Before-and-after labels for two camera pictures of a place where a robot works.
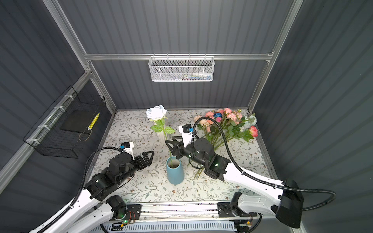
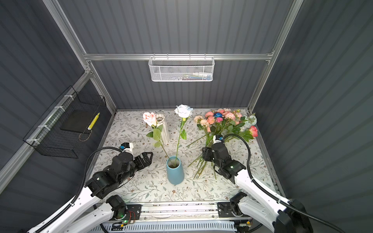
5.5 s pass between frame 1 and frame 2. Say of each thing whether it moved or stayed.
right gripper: moved
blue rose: stayed
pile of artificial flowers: stayed
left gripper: stayed
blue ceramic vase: stayed
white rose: moved
